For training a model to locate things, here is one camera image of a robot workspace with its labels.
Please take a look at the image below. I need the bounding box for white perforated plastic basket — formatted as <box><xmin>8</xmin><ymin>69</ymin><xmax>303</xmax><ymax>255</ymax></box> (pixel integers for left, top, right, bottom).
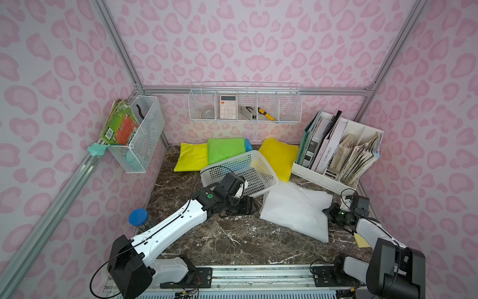
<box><xmin>200</xmin><ymin>150</ymin><xmax>279</xmax><ymax>198</ymax></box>

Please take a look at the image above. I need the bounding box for green raincoat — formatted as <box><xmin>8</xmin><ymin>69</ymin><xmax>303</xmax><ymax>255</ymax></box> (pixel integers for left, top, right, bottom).
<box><xmin>207</xmin><ymin>138</ymin><xmax>246</xmax><ymax>164</ymax></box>

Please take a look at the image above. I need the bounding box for white raincoat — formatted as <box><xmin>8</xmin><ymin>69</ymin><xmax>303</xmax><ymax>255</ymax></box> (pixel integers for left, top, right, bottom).
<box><xmin>260</xmin><ymin>181</ymin><xmax>333</xmax><ymax>243</ymax></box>

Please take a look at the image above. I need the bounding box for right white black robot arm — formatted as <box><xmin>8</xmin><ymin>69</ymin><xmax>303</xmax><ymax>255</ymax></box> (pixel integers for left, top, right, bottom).
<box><xmin>322</xmin><ymin>193</ymin><xmax>426</xmax><ymax>299</ymax></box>

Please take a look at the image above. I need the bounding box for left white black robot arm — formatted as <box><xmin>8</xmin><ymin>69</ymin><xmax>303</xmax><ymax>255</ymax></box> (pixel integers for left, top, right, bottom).
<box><xmin>107</xmin><ymin>172</ymin><xmax>257</xmax><ymax>299</ymax></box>

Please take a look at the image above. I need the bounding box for lime yellow folded raincoat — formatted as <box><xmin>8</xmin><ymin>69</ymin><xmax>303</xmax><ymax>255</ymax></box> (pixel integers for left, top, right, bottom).
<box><xmin>174</xmin><ymin>143</ymin><xmax>209</xmax><ymax>172</ymax></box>

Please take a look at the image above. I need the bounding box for blue folded raincoat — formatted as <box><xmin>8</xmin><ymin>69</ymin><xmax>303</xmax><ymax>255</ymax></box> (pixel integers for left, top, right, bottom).
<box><xmin>244</xmin><ymin>138</ymin><xmax>253</xmax><ymax>152</ymax></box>

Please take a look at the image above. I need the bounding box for yellow sticky note pad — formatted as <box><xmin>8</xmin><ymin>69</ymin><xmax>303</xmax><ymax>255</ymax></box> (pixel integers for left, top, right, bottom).
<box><xmin>354</xmin><ymin>233</ymin><xmax>370</xmax><ymax>248</ymax></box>

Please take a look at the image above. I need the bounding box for stack of beige papers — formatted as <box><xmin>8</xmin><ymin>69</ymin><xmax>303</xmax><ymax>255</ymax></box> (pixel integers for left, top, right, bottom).
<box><xmin>328</xmin><ymin>132</ymin><xmax>382</xmax><ymax>187</ymax></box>

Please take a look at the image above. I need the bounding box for white desktop file organizer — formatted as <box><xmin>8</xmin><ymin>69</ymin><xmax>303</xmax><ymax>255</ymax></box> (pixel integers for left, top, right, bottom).
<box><xmin>292</xmin><ymin>111</ymin><xmax>383</xmax><ymax>194</ymax></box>

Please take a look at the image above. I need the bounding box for blue lidded jar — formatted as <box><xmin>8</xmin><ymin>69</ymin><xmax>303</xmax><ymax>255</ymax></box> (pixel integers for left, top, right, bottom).
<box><xmin>128</xmin><ymin>209</ymin><xmax>151</xmax><ymax>230</ymax></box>

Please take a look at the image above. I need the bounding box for green file folder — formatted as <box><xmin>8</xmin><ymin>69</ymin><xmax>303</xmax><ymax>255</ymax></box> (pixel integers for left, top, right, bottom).
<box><xmin>296</xmin><ymin>110</ymin><xmax>322</xmax><ymax>165</ymax></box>

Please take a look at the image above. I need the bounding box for grey stapler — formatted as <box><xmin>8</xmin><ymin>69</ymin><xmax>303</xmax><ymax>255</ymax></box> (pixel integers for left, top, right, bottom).
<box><xmin>239</xmin><ymin>106</ymin><xmax>257</xmax><ymax>120</ymax></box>

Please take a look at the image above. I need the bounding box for pink white calculator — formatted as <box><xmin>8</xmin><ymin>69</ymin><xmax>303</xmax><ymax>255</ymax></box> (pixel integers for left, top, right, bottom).
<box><xmin>219</xmin><ymin>94</ymin><xmax>237</xmax><ymax>120</ymax></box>

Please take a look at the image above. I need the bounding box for yellow black utility knife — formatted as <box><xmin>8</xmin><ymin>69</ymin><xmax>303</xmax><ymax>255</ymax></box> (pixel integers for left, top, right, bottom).
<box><xmin>258</xmin><ymin>107</ymin><xmax>275</xmax><ymax>122</ymax></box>

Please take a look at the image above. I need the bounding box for green red booklet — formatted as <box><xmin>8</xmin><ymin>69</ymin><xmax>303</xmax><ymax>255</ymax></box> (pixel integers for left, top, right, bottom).
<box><xmin>100</xmin><ymin>99</ymin><xmax>140</xmax><ymax>146</ymax></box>

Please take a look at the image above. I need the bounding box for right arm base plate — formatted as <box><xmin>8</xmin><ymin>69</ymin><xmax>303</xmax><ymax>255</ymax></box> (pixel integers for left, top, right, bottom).
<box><xmin>309</xmin><ymin>265</ymin><xmax>364</xmax><ymax>288</ymax></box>

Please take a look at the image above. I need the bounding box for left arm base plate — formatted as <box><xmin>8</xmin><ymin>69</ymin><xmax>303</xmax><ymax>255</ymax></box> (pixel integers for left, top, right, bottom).
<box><xmin>160</xmin><ymin>267</ymin><xmax>213</xmax><ymax>289</ymax></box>

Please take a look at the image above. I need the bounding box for white mesh wall basket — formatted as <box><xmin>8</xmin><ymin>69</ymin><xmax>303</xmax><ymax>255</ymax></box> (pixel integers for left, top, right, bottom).
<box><xmin>108</xmin><ymin>95</ymin><xmax>166</xmax><ymax>174</ymax></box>

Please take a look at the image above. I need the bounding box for white wire wall shelf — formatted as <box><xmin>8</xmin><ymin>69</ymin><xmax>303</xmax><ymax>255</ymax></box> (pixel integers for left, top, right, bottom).
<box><xmin>188</xmin><ymin>82</ymin><xmax>302</xmax><ymax>123</ymax></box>

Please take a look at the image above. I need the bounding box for mint green wall hook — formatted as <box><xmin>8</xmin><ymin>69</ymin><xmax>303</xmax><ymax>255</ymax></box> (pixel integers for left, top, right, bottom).
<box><xmin>87</xmin><ymin>143</ymin><xmax>109</xmax><ymax>156</ymax></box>

